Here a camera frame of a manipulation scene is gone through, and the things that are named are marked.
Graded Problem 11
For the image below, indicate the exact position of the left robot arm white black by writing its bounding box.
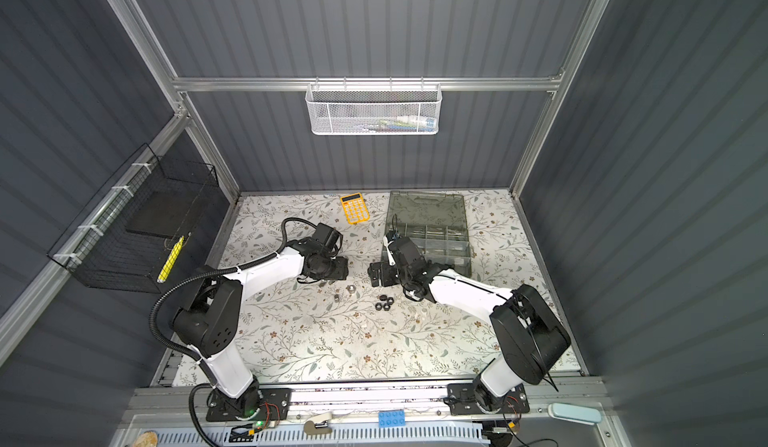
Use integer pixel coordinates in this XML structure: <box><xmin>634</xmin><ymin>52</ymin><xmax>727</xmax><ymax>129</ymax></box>
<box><xmin>171</xmin><ymin>217</ymin><xmax>349</xmax><ymax>401</ymax></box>

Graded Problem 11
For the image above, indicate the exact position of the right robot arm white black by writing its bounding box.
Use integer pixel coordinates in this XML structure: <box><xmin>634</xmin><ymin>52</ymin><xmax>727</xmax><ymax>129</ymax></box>
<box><xmin>368</xmin><ymin>232</ymin><xmax>572</xmax><ymax>413</ymax></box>

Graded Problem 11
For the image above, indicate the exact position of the white wire mesh basket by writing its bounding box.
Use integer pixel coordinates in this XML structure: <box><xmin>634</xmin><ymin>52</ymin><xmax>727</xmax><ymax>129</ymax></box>
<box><xmin>305</xmin><ymin>86</ymin><xmax>443</xmax><ymax>136</ymax></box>

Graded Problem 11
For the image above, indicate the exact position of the black wire mesh basket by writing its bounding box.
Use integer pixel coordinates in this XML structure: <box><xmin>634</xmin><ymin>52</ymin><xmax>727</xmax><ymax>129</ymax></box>
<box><xmin>48</xmin><ymin>144</ymin><xmax>219</xmax><ymax>294</ymax></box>

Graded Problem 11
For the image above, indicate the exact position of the blue toy brick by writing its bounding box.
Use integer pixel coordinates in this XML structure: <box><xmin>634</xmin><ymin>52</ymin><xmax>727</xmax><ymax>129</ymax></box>
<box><xmin>378</xmin><ymin>410</ymin><xmax>406</xmax><ymax>428</ymax></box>

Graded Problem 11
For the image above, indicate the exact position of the black corrugated cable conduit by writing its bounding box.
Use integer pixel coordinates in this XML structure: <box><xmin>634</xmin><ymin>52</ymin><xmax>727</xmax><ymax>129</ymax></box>
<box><xmin>148</xmin><ymin>217</ymin><xmax>319</xmax><ymax>447</ymax></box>

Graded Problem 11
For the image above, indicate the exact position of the yellow calculator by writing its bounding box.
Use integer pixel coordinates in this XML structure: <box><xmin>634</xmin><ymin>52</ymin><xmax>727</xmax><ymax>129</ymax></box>
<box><xmin>340</xmin><ymin>193</ymin><xmax>370</xmax><ymax>225</ymax></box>

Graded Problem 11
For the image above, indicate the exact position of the floral patterned table mat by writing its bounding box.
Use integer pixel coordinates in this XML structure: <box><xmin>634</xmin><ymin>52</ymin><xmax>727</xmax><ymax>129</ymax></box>
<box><xmin>220</xmin><ymin>193</ymin><xmax>500</xmax><ymax>383</ymax></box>

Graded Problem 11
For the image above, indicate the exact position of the green transparent compartment organizer box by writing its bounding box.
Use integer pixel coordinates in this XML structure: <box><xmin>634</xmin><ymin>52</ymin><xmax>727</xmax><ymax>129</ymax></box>
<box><xmin>385</xmin><ymin>191</ymin><xmax>472</xmax><ymax>277</ymax></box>

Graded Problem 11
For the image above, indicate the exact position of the black nuts cluster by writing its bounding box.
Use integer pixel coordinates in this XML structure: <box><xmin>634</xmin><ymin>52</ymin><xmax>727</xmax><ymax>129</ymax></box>
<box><xmin>374</xmin><ymin>295</ymin><xmax>394</xmax><ymax>311</ymax></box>

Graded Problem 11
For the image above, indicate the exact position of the light blue oblong case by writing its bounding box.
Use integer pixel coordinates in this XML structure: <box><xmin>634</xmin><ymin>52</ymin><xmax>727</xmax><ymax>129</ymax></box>
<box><xmin>547</xmin><ymin>403</ymin><xmax>603</xmax><ymax>425</ymax></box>

